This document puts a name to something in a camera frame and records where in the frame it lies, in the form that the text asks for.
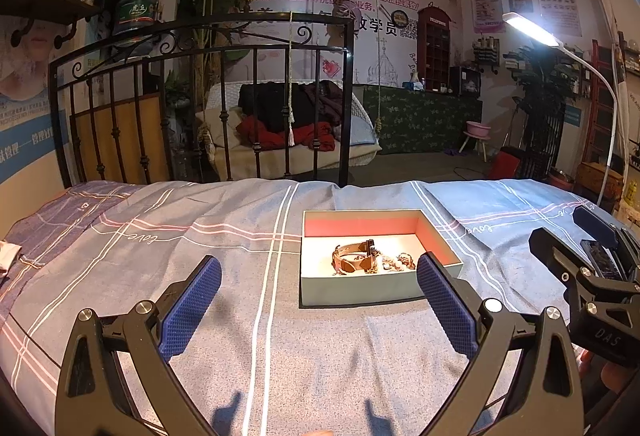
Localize woven basket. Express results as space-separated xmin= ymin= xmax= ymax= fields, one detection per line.
xmin=575 ymin=161 xmax=627 ymax=207

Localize red booth-shaped cabinet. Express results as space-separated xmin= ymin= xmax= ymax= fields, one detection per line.
xmin=416 ymin=6 xmax=454 ymax=91

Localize sofa with dark clothes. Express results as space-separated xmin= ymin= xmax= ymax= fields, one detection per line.
xmin=195 ymin=80 xmax=382 ymax=181

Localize white gooseneck lamp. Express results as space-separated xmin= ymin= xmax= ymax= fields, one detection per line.
xmin=501 ymin=10 xmax=632 ymax=213

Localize red wooden ladder shelf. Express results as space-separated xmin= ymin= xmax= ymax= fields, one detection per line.
xmin=581 ymin=38 xmax=627 ymax=167

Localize black smartphone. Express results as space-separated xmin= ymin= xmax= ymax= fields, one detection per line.
xmin=580 ymin=240 xmax=623 ymax=280

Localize green patterned counter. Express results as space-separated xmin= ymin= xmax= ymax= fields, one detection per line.
xmin=362 ymin=83 xmax=483 ymax=157

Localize black iron bed frame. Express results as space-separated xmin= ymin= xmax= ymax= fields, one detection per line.
xmin=47 ymin=10 xmax=357 ymax=189

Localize black clothes pile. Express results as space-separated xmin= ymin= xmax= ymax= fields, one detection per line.
xmin=237 ymin=80 xmax=352 ymax=137

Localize wristwatch with beige strap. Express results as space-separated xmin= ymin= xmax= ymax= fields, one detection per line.
xmin=331 ymin=240 xmax=379 ymax=275

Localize pink stool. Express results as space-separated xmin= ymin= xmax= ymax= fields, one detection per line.
xmin=459 ymin=120 xmax=494 ymax=163

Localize red cloth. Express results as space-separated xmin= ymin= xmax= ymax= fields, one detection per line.
xmin=235 ymin=116 xmax=337 ymax=153

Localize grey striped bed sheet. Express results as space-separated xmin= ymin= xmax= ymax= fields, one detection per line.
xmin=0 ymin=178 xmax=640 ymax=436

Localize dark artificial plant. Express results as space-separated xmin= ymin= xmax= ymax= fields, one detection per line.
xmin=514 ymin=44 xmax=569 ymax=180

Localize knotted hanging rope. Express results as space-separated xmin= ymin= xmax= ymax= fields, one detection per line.
xmin=366 ymin=0 xmax=390 ymax=143

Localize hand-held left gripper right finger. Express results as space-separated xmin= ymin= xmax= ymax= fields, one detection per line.
xmin=416 ymin=252 xmax=586 ymax=436

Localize red bag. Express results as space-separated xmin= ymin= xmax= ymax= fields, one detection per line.
xmin=491 ymin=146 xmax=524 ymax=180

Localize teal box with pink inside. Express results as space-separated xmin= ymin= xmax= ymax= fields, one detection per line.
xmin=299 ymin=209 xmax=463 ymax=307

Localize white paper scrap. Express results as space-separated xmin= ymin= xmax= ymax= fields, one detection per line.
xmin=0 ymin=241 xmax=24 ymax=277

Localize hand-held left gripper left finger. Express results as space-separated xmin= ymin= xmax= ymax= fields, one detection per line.
xmin=55 ymin=256 xmax=223 ymax=436

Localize rope with white tassel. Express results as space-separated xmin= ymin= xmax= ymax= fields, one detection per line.
xmin=284 ymin=13 xmax=298 ymax=147

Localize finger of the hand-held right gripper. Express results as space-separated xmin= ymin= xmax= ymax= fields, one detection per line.
xmin=529 ymin=228 xmax=640 ymax=367
xmin=572 ymin=206 xmax=640 ymax=269

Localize face print wall poster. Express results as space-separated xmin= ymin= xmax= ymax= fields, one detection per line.
xmin=0 ymin=13 xmax=69 ymax=187

